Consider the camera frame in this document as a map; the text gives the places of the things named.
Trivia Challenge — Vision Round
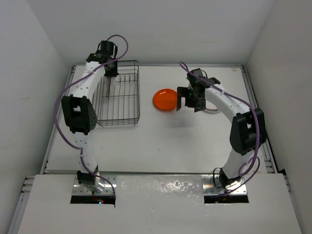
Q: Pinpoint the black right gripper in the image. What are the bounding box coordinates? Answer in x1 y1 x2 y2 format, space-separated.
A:
177 86 206 112

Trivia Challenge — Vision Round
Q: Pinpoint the orange plate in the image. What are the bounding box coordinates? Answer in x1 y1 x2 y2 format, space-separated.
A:
153 88 177 111

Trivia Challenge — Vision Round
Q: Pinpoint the white plate teal rim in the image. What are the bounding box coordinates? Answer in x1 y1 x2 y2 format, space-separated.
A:
204 108 220 114

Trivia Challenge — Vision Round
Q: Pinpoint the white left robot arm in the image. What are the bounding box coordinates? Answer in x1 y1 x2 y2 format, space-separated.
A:
61 40 118 191

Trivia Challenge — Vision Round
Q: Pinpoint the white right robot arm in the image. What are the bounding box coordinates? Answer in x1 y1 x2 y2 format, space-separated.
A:
176 68 267 189

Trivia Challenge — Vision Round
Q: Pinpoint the white foam cover board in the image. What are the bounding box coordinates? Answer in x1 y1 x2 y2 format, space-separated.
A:
19 174 301 234

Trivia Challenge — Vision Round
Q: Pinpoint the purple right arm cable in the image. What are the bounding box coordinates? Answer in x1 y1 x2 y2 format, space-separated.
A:
179 61 263 198

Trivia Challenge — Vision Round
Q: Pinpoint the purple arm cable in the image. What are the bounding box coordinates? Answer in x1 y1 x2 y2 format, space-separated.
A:
179 61 263 198
53 34 129 203

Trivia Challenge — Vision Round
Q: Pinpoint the wire dish rack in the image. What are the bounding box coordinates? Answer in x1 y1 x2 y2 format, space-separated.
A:
93 60 140 127

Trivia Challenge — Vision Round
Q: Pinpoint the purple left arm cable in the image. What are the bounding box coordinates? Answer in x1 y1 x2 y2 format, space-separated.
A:
53 34 129 203

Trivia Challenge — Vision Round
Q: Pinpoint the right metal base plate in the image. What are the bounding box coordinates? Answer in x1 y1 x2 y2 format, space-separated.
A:
202 174 247 196

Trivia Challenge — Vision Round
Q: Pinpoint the metal base plate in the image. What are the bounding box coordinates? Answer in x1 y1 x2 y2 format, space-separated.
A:
202 174 247 196
72 175 117 196

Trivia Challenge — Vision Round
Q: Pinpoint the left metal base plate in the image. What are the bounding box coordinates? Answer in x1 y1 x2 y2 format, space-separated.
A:
72 175 117 196

